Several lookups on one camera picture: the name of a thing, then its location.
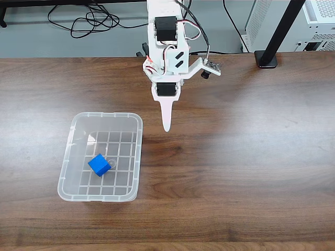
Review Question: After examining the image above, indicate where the blue cube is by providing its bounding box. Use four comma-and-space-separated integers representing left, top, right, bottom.
87, 153, 111, 178

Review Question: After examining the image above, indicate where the black and orange clamp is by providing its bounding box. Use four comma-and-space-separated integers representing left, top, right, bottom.
135, 42, 150, 62

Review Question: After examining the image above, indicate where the clear plastic container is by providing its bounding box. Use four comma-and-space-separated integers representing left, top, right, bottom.
57, 111, 144, 203

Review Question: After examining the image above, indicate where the black pole with base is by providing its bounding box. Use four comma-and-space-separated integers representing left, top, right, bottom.
254, 0, 307, 70

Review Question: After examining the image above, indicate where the white perforated computer case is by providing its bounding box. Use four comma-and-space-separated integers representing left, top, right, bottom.
240, 0, 335, 53

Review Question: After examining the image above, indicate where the small board camera on bracket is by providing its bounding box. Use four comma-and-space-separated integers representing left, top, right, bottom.
181, 58, 222, 80

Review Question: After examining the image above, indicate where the black camera cable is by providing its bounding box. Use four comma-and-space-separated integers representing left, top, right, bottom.
175, 0, 211, 62

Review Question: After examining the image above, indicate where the tangled black cable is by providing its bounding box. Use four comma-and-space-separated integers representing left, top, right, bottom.
47, 0, 149, 39

